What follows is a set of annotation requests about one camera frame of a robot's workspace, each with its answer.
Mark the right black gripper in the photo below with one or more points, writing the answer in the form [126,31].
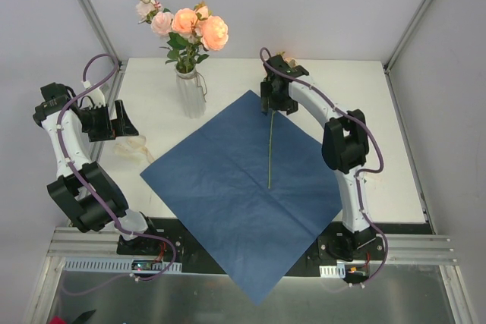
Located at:
[275,101]

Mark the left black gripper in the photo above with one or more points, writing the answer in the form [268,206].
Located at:
[114,121]

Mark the orange rose stem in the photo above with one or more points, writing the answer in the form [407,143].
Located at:
[291,63]

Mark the cream printed ribbon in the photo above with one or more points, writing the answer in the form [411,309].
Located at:
[133,145]

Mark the blue wrapping paper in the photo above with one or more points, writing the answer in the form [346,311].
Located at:
[215,180]

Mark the pink rose stem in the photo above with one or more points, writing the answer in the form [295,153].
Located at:
[152,12]

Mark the peach rose stem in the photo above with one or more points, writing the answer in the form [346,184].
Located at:
[185,47]

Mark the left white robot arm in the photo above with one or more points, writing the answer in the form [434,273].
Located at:
[82,189]

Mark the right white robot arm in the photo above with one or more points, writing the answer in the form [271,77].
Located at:
[344,148]

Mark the white ribbed ceramic vase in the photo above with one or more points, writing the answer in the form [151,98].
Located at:
[192,91]

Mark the black object at bottom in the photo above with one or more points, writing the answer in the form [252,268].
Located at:
[84,317]

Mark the red object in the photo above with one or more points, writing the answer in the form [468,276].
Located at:
[56,320]

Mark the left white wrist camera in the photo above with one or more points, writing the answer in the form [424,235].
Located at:
[93,99]

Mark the aluminium frame rail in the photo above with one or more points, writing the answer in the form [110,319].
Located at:
[408,249]

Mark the left white cable duct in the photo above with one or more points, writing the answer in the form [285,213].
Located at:
[106,265]

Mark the white cable duct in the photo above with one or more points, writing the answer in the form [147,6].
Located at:
[337,271]
[106,265]

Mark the left aluminium frame post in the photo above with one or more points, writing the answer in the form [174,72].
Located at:
[100,31]

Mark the aluminium frame post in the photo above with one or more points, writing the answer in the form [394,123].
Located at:
[100,31]
[407,34]

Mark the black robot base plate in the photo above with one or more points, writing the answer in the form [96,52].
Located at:
[264,251]

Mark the right white cable duct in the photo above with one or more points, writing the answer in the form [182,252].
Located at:
[337,271]

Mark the right aluminium frame post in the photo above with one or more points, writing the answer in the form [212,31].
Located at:
[407,34]

